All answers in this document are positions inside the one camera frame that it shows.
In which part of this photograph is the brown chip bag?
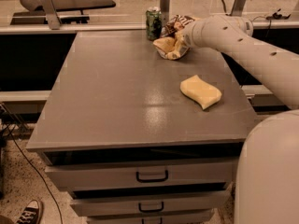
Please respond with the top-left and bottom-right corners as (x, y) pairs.
(153, 15), (196, 61)

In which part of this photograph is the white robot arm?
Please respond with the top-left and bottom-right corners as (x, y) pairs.
(182, 16), (299, 224)

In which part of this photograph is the green soda can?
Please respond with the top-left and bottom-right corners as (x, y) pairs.
(146, 7), (162, 41)

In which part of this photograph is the grey drawer cabinet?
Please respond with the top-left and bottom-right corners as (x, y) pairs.
(27, 31), (256, 224)

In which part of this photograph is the yellow sponge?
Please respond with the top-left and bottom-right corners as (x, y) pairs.
(180, 75), (222, 110)

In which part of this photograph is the dark bench table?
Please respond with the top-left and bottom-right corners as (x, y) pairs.
(10, 0), (116, 25)

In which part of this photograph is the black white sneaker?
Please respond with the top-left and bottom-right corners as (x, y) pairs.
(16, 200), (43, 224)

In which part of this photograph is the top drawer black handle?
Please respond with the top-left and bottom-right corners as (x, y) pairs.
(135, 171), (169, 183)

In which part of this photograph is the drawer black handle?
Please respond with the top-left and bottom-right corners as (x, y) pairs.
(141, 217), (163, 224)
(135, 171), (169, 183)
(138, 202), (164, 213)

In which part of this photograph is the middle drawer black handle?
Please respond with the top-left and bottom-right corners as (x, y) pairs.
(138, 202), (164, 213)

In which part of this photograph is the middle metal bracket post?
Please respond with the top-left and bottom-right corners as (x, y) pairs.
(160, 0), (170, 25)

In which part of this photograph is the metal bracket post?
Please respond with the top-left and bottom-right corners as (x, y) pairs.
(40, 0), (61, 30)
(160, 0), (170, 25)
(230, 0), (247, 16)

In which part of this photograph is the bottom drawer black handle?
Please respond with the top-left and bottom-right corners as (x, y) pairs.
(141, 217), (163, 224)

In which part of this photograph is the black floor cable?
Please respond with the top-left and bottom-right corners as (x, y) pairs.
(0, 121), (64, 224)

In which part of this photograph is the right metal bracket post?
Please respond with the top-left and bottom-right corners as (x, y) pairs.
(230, 0), (247, 16)

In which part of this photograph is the left metal bracket post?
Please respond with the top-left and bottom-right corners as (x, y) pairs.
(40, 0), (61, 30)

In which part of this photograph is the black cable on ledge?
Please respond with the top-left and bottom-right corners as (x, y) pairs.
(218, 0), (292, 30)

